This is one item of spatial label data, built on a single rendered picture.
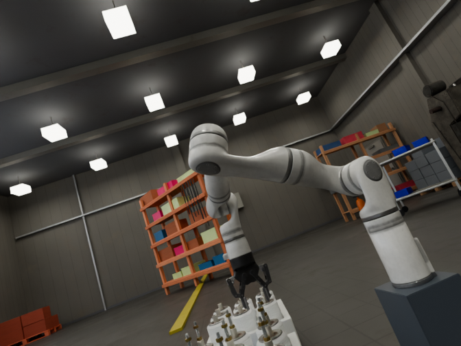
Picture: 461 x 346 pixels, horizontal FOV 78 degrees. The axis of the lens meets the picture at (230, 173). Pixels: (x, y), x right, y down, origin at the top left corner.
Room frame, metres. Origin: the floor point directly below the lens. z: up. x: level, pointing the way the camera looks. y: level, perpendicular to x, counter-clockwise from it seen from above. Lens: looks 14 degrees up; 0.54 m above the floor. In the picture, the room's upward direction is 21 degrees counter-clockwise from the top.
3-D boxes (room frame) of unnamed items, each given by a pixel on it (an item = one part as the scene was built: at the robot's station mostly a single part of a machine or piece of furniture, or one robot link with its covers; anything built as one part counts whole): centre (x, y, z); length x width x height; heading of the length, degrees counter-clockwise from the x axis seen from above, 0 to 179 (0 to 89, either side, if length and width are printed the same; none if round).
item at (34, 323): (9.19, 7.57, 0.41); 1.41 x 1.00 x 0.83; 97
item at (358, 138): (8.70, -3.92, 1.19); 2.64 x 0.70 x 2.39; 97
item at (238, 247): (0.95, 0.07, 0.53); 0.11 x 0.09 x 0.06; 15
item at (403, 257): (0.78, -0.33, 0.39); 0.09 x 0.09 x 0.17; 7
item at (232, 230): (0.94, 0.06, 0.63); 0.09 x 0.07 x 0.15; 97
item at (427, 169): (7.41, -5.02, 0.59); 1.20 x 0.80 x 1.19; 7
